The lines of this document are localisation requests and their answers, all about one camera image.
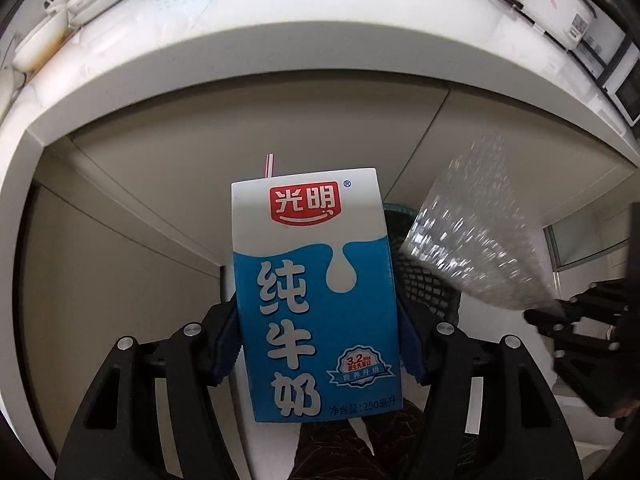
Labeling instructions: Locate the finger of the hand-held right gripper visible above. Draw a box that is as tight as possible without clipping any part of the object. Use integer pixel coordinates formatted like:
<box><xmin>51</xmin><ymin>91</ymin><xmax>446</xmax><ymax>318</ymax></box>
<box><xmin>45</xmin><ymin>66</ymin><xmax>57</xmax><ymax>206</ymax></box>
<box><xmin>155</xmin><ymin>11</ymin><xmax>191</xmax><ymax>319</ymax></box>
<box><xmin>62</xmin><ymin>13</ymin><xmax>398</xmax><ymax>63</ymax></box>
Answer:
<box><xmin>560</xmin><ymin>277</ymin><xmax>630</xmax><ymax>313</ymax></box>
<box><xmin>524</xmin><ymin>309</ymin><xmax>618</xmax><ymax>356</ymax></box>

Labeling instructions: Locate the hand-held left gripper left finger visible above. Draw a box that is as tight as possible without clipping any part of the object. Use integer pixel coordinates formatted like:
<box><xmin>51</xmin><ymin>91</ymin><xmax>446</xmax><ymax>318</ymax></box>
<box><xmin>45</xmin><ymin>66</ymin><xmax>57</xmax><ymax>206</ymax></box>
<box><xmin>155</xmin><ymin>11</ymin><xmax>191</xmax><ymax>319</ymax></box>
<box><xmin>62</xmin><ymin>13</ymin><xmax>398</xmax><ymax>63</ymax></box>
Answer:
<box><xmin>54</xmin><ymin>292</ymin><xmax>246</xmax><ymax>480</ymax></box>

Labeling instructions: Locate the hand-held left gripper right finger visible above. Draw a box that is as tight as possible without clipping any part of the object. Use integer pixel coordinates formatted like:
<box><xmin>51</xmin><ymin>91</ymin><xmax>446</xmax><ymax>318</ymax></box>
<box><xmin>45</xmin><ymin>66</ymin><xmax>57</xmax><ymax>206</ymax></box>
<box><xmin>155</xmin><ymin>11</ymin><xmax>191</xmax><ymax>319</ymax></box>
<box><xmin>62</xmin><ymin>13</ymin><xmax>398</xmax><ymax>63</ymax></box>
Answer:
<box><xmin>397</xmin><ymin>294</ymin><xmax>586</xmax><ymax>480</ymax></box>

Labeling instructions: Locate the black mesh trash bin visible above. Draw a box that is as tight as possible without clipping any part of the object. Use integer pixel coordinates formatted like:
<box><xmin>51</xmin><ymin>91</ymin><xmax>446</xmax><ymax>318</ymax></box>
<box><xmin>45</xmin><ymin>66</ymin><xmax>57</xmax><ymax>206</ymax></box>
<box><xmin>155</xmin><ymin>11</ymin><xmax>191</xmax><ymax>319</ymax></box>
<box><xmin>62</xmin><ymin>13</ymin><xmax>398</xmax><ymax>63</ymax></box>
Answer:
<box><xmin>384</xmin><ymin>202</ymin><xmax>461</xmax><ymax>323</ymax></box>

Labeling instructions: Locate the blue and white milk carton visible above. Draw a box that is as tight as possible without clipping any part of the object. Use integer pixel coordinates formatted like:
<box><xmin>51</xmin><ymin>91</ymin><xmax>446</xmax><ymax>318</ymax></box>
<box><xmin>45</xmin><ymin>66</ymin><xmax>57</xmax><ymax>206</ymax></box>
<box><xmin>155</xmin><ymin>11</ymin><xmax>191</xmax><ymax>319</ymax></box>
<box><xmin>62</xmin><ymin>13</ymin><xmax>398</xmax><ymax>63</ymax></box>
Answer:
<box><xmin>231</xmin><ymin>167</ymin><xmax>405</xmax><ymax>423</ymax></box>

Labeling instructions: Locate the bubble wrap sheet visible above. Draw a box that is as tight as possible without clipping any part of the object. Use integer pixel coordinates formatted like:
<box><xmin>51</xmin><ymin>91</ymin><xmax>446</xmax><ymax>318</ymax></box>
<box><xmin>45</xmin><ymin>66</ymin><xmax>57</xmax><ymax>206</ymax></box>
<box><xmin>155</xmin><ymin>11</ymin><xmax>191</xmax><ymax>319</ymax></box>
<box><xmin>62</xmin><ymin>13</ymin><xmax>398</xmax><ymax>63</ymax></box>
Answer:
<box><xmin>399</xmin><ymin>130</ymin><xmax>563</xmax><ymax>313</ymax></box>

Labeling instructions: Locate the white microwave oven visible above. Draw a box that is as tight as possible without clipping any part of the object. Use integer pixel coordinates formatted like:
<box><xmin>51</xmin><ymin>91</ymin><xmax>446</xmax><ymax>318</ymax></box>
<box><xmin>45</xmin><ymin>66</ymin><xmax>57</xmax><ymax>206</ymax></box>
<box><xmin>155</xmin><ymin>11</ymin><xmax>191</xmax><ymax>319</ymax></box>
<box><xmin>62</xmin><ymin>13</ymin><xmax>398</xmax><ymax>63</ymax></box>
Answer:
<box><xmin>575</xmin><ymin>20</ymin><xmax>640</xmax><ymax>126</ymax></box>

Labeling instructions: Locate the white floral rice cooker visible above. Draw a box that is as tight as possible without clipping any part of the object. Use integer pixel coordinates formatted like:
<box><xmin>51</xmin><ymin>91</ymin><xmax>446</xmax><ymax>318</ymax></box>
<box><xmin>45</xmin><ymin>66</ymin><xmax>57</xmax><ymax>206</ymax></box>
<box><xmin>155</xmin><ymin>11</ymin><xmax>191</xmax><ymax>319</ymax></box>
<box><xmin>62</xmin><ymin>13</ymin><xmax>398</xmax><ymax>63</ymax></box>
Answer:
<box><xmin>511</xmin><ymin>0</ymin><xmax>598</xmax><ymax>51</ymax></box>

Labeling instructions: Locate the large white bowl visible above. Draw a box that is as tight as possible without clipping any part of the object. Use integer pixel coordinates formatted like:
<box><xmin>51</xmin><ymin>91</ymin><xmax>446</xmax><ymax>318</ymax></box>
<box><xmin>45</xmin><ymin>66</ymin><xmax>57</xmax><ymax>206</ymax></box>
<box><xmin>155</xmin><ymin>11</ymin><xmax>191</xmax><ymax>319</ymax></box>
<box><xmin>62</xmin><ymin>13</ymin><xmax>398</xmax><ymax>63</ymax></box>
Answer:
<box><xmin>12</xmin><ymin>10</ymin><xmax>72</xmax><ymax>73</ymax></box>

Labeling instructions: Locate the white plate stack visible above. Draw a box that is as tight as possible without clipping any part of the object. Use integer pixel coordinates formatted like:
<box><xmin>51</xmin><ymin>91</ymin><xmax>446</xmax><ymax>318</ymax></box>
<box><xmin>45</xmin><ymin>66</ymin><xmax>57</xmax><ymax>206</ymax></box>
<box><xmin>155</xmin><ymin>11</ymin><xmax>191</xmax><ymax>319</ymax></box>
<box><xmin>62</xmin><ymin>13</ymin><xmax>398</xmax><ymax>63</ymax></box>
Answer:
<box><xmin>67</xmin><ymin>0</ymin><xmax>136</xmax><ymax>28</ymax></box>

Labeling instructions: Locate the black power cord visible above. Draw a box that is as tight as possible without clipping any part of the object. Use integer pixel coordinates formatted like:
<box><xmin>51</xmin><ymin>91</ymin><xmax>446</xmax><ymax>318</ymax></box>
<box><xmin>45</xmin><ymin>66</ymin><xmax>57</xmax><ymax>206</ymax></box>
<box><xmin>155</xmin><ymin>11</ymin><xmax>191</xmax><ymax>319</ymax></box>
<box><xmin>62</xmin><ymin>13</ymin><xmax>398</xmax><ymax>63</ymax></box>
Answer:
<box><xmin>487</xmin><ymin>0</ymin><xmax>546</xmax><ymax>33</ymax></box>

